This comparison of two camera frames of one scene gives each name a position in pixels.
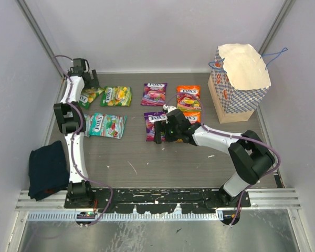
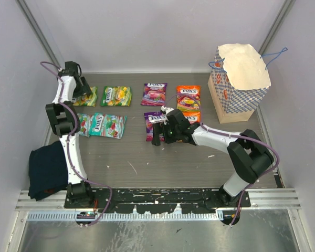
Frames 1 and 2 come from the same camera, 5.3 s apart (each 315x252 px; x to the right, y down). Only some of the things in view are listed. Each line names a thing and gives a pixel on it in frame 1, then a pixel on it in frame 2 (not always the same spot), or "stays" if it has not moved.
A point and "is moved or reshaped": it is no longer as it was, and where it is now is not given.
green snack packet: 87,94 is moved or reshaped
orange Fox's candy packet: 193,117 stays
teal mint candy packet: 87,132 stays
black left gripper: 94,83 to 84,90
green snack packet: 116,96 stays
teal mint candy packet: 107,125 stays
